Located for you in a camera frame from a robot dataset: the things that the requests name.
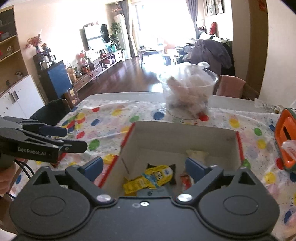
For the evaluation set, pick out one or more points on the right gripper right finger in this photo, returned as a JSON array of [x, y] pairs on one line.
[[205, 179]]

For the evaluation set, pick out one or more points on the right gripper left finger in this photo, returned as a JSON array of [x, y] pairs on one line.
[[81, 179]]

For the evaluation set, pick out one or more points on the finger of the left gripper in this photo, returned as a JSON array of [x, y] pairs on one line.
[[70, 146], [45, 130]]

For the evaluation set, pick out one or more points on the red snack packet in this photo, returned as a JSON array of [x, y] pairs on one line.
[[185, 181]]

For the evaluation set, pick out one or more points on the yellow snack packet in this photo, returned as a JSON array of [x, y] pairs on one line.
[[152, 178]]

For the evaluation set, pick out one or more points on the person left hand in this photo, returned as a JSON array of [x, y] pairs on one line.
[[7, 179]]

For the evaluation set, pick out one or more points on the dark wooden dining chair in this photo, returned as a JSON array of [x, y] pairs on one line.
[[52, 112]]

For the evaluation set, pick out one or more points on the pale cream snack packet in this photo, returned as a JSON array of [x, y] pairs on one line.
[[199, 156]]

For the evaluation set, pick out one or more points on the white storage cabinet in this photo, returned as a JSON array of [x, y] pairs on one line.
[[22, 100]]

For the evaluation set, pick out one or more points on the polka dot plastic tablecloth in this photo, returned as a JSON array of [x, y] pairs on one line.
[[254, 202]]

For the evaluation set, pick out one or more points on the blue panel black cabinet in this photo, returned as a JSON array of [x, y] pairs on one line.
[[52, 75]]

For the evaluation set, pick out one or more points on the red and white cardboard box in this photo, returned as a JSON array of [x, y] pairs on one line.
[[160, 143]]

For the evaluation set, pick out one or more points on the clear bowl with plastic bag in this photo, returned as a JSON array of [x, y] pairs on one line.
[[187, 89]]

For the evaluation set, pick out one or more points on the chair with pink cloth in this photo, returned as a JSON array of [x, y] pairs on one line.
[[232, 86]]

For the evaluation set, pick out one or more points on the long low tv cabinet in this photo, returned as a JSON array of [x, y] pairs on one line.
[[89, 72]]

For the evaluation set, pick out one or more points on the television screen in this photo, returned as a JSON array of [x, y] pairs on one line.
[[94, 36]]

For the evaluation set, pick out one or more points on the coffee table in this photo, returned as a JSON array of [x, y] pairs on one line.
[[145, 51]]

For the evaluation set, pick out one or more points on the sofa with piled clothes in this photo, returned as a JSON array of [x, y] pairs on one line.
[[217, 52]]

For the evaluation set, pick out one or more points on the wooden wall shelf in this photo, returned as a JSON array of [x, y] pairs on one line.
[[12, 65]]

